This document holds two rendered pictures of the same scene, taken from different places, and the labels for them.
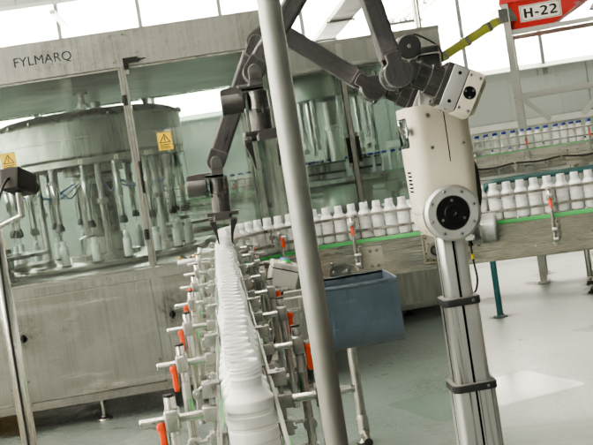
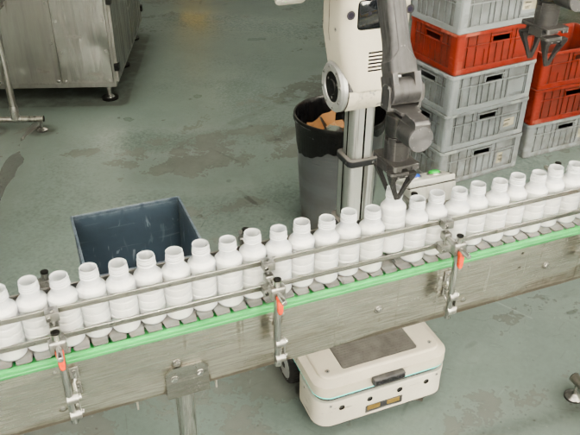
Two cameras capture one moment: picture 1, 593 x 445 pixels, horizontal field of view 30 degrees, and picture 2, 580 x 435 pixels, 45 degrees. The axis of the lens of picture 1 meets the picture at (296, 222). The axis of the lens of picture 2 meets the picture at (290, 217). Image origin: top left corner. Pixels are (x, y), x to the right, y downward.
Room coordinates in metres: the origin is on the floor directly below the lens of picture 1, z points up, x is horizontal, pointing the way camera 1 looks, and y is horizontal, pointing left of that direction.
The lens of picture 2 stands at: (4.07, 1.48, 2.01)
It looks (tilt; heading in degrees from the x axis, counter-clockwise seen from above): 32 degrees down; 252
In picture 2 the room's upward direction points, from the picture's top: straight up
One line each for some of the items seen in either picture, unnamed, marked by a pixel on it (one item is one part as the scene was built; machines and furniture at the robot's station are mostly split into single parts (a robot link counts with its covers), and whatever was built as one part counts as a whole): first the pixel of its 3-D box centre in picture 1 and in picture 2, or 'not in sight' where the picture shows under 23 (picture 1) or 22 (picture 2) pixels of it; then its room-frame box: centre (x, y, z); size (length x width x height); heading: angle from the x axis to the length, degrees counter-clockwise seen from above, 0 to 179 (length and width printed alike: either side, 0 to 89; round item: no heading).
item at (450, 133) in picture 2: not in sight; (463, 111); (1.92, -1.82, 0.33); 0.61 x 0.41 x 0.22; 10
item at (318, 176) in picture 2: not in sight; (337, 171); (2.87, -1.39, 0.32); 0.45 x 0.45 x 0.64
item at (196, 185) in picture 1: (204, 177); (410, 115); (3.40, 0.26, 1.39); 0.12 x 0.09 x 0.12; 93
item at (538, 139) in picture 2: not in sight; (541, 122); (1.23, -1.97, 0.11); 0.61 x 0.41 x 0.22; 7
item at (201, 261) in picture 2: not in sight; (202, 274); (3.86, 0.26, 1.08); 0.06 x 0.06 x 0.17
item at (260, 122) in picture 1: (261, 123); (546, 15); (2.94, 0.05, 1.51); 0.10 x 0.07 x 0.07; 94
